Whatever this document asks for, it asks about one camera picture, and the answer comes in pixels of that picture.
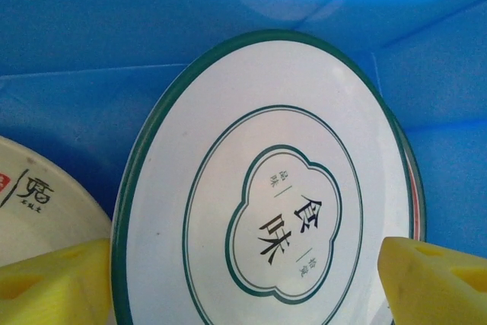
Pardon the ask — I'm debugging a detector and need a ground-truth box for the white plate red print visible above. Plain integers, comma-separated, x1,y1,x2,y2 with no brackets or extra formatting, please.
393,119,428,244

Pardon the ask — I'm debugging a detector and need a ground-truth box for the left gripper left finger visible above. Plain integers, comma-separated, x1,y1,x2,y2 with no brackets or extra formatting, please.
0,238,112,325

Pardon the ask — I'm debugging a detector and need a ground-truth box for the white plate green clover emblem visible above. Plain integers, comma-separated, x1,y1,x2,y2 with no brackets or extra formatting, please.
109,29,418,325

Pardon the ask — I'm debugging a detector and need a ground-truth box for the blue plastic bin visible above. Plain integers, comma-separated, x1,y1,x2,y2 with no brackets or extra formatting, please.
0,0,487,325

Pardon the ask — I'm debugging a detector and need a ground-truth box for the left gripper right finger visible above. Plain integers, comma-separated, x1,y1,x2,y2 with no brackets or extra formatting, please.
378,236,487,325

